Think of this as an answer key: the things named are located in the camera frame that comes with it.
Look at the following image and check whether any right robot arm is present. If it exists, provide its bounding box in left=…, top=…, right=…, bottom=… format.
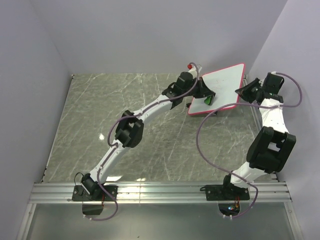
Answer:
left=220, top=72, right=297, bottom=200

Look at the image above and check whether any aluminium mounting rail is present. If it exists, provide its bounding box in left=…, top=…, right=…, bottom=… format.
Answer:
left=28, top=181, right=292, bottom=204

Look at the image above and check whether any pink framed whiteboard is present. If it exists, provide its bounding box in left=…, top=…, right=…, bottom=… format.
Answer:
left=188, top=63, right=246, bottom=116

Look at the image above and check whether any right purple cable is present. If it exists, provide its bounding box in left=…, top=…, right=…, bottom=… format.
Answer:
left=196, top=71, right=304, bottom=221

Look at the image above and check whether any green whiteboard eraser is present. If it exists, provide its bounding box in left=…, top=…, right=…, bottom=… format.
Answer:
left=203, top=95, right=215, bottom=106

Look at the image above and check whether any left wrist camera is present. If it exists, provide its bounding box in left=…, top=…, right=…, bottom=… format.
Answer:
left=187, top=64, right=202, bottom=78

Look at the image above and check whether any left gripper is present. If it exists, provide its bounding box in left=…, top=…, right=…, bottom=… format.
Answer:
left=182, top=78, right=213, bottom=100

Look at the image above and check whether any whiteboard wire stand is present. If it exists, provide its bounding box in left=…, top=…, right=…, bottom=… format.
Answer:
left=185, top=102, right=218, bottom=116

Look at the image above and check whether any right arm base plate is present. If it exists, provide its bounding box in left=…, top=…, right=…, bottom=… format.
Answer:
left=199, top=184, right=250, bottom=201

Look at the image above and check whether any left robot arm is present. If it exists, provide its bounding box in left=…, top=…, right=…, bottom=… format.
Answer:
left=80, top=71, right=216, bottom=201

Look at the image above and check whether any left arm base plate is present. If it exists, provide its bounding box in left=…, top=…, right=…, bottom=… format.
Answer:
left=71, top=185, right=118, bottom=202

